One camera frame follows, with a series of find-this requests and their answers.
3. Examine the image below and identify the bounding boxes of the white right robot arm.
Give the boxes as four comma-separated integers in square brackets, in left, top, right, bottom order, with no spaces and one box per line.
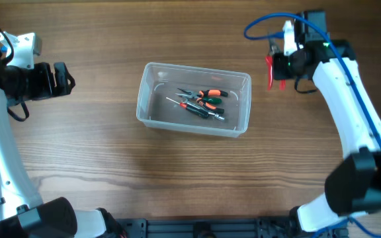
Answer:
[267,11,381,235]

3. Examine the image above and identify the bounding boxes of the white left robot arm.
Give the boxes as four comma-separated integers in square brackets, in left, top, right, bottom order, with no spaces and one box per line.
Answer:
[0,29,128,237]

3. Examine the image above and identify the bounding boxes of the silver socket wrench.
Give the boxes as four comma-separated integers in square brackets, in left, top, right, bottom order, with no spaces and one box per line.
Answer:
[193,103,225,121]

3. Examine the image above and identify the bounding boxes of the clear plastic container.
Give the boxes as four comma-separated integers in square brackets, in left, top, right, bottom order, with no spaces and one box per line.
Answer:
[136,62,251,138]

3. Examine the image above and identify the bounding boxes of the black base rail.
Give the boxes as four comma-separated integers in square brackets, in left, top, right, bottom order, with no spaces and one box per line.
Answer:
[117,216,314,238]

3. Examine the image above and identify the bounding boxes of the black red screwdriver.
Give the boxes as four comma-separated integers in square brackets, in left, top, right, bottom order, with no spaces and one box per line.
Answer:
[167,97,209,119]

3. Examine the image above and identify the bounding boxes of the red handled snips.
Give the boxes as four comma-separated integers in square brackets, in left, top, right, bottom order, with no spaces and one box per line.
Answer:
[265,32,284,91]

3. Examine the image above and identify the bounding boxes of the orange black needle-nose pliers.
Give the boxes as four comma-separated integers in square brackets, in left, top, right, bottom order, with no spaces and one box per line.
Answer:
[177,88,228,114]

